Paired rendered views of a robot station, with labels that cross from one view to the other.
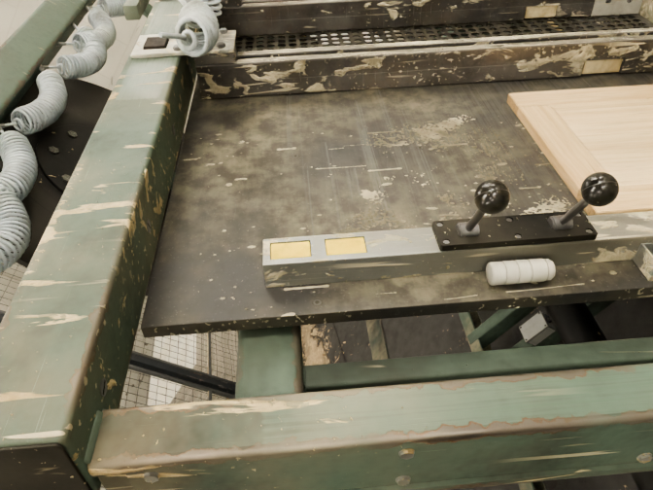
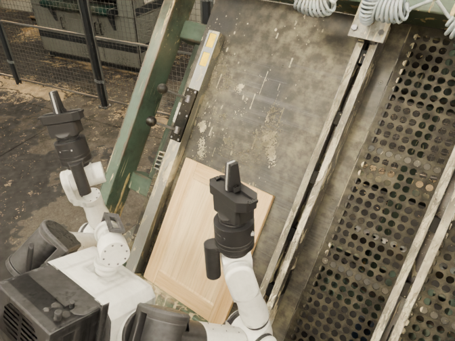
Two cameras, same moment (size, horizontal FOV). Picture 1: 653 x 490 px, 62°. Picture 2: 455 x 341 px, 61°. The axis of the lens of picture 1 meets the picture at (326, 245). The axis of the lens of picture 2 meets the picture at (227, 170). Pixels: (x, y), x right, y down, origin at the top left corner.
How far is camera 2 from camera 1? 1.57 m
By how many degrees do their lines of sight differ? 77
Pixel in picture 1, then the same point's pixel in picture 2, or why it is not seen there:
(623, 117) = not seen: hidden behind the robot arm
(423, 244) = (193, 84)
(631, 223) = (170, 155)
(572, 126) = not seen: hidden behind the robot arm
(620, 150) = (208, 201)
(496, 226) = (185, 109)
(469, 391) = (148, 68)
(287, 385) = (192, 36)
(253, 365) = (202, 28)
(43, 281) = not seen: outside the picture
